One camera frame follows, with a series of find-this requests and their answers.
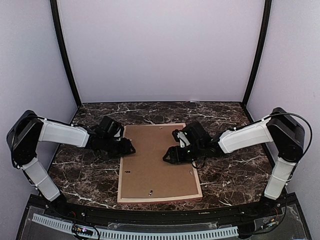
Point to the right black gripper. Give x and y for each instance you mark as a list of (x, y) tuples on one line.
[(175, 155)]

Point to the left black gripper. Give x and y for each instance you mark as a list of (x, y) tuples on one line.
[(124, 149)]

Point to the brown cardboard backing board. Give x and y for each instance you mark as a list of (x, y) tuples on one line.
[(157, 175)]

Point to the pink wooden picture frame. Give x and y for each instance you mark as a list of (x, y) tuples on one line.
[(160, 197)]

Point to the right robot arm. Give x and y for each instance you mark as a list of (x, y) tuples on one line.
[(280, 128)]

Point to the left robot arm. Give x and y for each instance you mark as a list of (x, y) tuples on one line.
[(30, 130)]

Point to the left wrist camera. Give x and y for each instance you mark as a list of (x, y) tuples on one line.
[(119, 133)]

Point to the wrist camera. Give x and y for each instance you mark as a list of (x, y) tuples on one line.
[(180, 138), (119, 133)]

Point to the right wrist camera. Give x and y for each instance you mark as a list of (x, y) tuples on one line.
[(180, 138)]

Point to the white slotted cable duct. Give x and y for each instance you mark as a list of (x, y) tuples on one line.
[(121, 231)]

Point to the black front rail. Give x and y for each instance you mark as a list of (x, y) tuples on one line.
[(234, 215)]

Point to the left black corner post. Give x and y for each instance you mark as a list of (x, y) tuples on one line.
[(63, 51)]

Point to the black corner post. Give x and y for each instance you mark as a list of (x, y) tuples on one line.
[(63, 51), (258, 52)]

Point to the right black corner post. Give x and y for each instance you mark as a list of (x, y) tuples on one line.
[(258, 52)]

